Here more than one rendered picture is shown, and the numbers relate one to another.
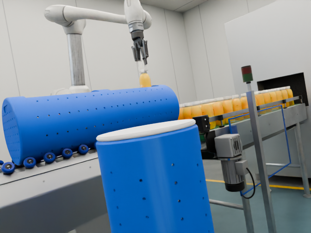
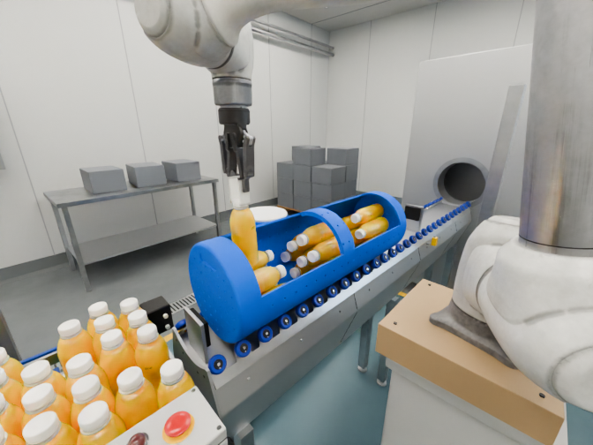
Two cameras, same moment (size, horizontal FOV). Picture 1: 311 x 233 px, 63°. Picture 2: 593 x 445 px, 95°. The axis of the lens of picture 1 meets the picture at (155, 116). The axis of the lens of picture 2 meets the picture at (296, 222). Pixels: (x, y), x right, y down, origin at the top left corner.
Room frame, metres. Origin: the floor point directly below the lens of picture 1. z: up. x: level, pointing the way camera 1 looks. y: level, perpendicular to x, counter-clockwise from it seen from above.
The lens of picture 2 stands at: (2.26, 0.13, 1.52)
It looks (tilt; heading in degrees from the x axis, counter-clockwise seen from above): 19 degrees down; 177
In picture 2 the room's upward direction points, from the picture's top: straight up
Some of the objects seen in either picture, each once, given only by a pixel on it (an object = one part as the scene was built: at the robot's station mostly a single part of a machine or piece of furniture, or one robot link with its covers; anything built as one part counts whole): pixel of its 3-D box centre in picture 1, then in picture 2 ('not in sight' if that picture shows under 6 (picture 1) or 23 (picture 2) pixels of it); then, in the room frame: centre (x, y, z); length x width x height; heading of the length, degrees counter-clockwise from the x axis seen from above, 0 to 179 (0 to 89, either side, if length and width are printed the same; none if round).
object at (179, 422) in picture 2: not in sight; (177, 424); (1.98, -0.03, 1.11); 0.04 x 0.04 x 0.01
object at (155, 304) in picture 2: (201, 124); (157, 318); (1.53, -0.26, 0.95); 0.10 x 0.07 x 0.10; 41
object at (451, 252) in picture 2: not in sight; (445, 280); (0.38, 1.48, 0.31); 0.06 x 0.06 x 0.63; 41
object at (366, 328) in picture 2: not in sight; (366, 330); (0.92, 0.65, 0.31); 0.06 x 0.06 x 0.63; 41
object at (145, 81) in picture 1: (145, 86); (243, 235); (1.55, 0.03, 1.23); 0.07 x 0.07 x 0.19
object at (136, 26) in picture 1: (136, 28); (233, 94); (1.55, 0.02, 1.59); 0.09 x 0.09 x 0.06
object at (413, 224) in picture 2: not in sight; (412, 218); (0.78, 0.91, 1.00); 0.10 x 0.04 x 0.15; 41
